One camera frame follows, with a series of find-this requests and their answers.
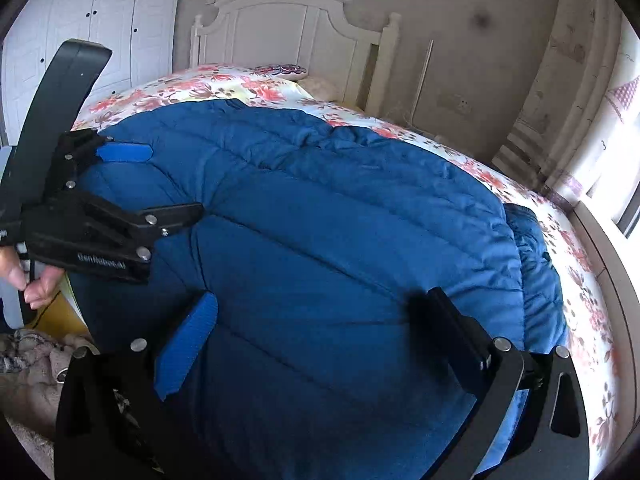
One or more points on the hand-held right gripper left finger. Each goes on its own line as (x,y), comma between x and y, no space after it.
(187,345)

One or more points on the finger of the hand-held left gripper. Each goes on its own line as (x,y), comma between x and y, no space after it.
(130,225)
(122,153)

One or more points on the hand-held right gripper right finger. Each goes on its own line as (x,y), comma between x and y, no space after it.
(450,330)

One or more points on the blue padded jacket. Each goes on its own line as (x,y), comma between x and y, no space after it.
(325,235)

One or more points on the person's left hand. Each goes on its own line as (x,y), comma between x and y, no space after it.
(42,287)

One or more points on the white wardrobe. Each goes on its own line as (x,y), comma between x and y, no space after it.
(115,25)

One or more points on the yellow board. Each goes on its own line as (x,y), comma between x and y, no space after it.
(57,317)

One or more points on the floral bed sheet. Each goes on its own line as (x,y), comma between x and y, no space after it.
(580,270)

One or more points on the beige fluffy garment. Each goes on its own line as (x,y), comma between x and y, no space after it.
(30,385)

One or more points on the purple patterned pillow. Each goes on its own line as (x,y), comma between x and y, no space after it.
(279,71)

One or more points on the white wooden headboard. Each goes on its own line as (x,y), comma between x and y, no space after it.
(280,30)

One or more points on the cream pillow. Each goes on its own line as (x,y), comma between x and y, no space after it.
(322,87)

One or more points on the window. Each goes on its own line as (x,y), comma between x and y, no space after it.
(631,210)

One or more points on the thin white rod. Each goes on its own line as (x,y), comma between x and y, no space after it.
(422,82)

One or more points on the striped patterned curtain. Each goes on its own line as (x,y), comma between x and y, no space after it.
(590,110)

